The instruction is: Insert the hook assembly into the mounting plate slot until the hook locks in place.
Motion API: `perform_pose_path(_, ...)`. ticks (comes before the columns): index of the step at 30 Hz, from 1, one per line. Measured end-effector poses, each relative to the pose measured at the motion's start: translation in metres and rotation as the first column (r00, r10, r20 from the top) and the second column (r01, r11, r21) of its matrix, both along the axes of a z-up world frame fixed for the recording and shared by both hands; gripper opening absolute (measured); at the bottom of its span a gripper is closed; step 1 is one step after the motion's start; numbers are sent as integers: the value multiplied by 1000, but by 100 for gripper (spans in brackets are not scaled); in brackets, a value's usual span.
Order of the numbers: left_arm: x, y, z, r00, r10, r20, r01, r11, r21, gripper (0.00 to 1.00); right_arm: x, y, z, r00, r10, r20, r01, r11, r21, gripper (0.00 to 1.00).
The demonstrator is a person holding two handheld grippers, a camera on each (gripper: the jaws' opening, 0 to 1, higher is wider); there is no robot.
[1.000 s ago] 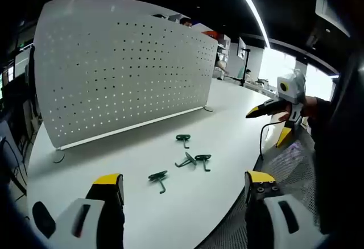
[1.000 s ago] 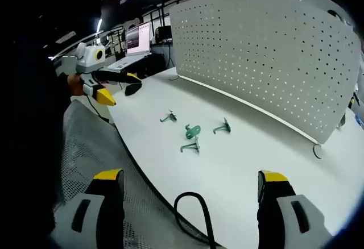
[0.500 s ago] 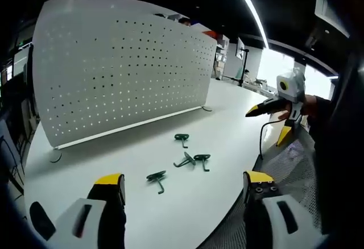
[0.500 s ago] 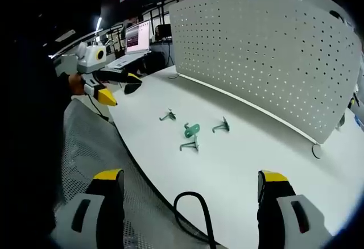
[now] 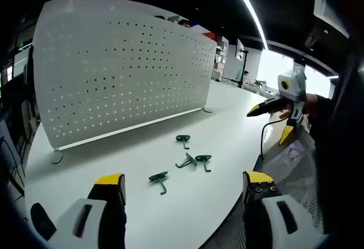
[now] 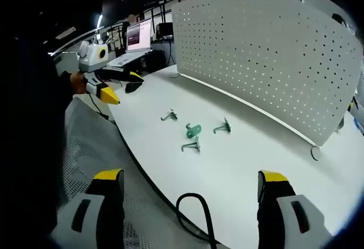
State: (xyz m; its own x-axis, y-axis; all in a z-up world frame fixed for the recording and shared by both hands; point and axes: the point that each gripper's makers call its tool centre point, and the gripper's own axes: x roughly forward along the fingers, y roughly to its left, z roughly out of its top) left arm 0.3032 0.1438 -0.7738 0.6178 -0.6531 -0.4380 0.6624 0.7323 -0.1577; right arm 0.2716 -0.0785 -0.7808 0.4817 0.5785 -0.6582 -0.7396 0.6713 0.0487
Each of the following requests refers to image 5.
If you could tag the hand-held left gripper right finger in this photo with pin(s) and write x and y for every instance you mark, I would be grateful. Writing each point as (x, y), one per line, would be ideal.
(273, 217)

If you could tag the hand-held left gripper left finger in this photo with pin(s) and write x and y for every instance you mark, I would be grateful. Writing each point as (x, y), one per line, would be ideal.
(85, 217)

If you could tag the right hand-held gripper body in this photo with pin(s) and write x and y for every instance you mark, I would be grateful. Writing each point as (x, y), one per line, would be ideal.
(291, 88)

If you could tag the dark green hook assembly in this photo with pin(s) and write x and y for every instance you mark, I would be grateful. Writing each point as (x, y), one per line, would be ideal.
(159, 178)
(188, 161)
(204, 159)
(182, 139)

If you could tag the white perforated mounting plate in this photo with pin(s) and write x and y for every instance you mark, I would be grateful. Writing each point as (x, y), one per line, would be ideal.
(122, 75)

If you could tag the person's right hand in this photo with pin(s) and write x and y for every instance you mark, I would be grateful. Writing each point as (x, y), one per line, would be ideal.
(285, 114)

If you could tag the person's dark clothing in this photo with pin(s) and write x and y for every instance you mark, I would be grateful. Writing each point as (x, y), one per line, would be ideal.
(341, 146)

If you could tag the monitor on black stand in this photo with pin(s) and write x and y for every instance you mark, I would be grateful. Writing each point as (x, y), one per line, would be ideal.
(241, 54)

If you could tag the background storage shelf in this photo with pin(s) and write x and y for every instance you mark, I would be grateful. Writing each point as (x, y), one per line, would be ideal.
(220, 58)

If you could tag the ceiling light strip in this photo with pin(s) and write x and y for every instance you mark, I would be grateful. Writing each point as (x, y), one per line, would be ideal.
(250, 7)

